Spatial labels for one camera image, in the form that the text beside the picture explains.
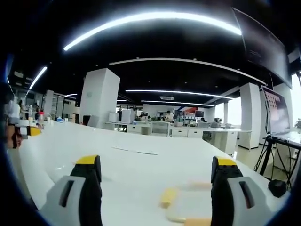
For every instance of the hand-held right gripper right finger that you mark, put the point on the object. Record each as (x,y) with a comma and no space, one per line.
(225,195)

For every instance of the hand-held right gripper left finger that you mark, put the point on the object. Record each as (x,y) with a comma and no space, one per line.
(90,188)

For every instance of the white box appliance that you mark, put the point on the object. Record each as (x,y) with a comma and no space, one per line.
(127,116)

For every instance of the red capped bottle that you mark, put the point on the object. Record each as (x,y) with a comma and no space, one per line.
(41,117)

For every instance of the short ceiling light strip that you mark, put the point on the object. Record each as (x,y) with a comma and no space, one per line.
(38,77)

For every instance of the black tripod stand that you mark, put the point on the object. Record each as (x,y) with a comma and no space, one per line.
(270,153)

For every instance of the row of white office desks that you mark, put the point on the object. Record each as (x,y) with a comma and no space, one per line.
(188,133)

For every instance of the white square pillar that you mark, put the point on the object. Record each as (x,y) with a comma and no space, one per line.
(98,96)

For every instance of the computer monitor on stand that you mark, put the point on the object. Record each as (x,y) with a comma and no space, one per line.
(278,113)

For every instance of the thin ceiling light strip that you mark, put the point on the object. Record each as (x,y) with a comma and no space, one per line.
(178,92)

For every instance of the long curved ceiling light strip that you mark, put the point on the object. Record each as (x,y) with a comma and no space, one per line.
(150,21)

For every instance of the large dark wall screen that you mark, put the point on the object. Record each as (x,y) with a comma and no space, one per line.
(263,44)

